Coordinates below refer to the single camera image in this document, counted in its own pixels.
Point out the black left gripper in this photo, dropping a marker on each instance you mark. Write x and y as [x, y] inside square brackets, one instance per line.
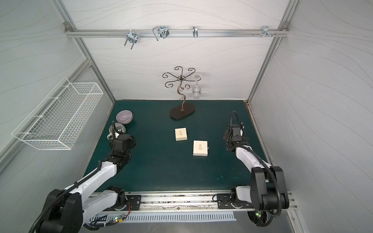
[117, 131]

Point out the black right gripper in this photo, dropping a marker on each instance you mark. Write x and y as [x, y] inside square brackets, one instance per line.
[236, 128]

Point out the cream drawer jewelry box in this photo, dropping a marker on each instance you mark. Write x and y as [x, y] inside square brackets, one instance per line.
[180, 134]

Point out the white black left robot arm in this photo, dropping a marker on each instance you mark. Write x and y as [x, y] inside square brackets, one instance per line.
[67, 210]

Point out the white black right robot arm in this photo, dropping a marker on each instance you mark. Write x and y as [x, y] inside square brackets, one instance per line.
[268, 189]

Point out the green ribbed ceramic mug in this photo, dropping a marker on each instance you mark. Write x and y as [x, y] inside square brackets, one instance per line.
[109, 136]

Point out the lilac ceramic bowl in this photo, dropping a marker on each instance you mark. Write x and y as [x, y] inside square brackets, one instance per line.
[124, 117]

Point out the clear wine glass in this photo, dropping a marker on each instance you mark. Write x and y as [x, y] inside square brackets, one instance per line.
[196, 91]

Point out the dark oval stand base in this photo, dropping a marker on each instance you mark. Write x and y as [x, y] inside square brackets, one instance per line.
[182, 110]

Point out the bronze scroll stand rod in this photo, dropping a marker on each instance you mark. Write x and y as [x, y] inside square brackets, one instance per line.
[181, 78]

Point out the white wire basket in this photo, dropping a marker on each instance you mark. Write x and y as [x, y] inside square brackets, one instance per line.
[58, 120]

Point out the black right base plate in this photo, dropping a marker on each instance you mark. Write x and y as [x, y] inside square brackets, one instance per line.
[225, 201]

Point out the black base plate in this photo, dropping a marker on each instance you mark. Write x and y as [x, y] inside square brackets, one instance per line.
[132, 203]
[225, 201]

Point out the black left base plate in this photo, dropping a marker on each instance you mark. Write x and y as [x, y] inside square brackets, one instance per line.
[132, 203]

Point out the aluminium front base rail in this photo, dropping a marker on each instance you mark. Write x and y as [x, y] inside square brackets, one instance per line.
[157, 201]

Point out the white slotted cable duct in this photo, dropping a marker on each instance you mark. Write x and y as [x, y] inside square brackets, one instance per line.
[196, 217]

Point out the metal rail clamp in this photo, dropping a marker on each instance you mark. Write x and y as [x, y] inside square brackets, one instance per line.
[160, 32]
[131, 38]

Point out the aluminium cross rail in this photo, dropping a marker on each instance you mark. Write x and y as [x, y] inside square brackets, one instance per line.
[174, 33]

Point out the metal rail hook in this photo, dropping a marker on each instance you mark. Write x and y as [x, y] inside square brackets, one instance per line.
[195, 31]

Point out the metal rail bracket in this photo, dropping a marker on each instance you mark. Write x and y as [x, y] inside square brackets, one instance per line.
[265, 33]

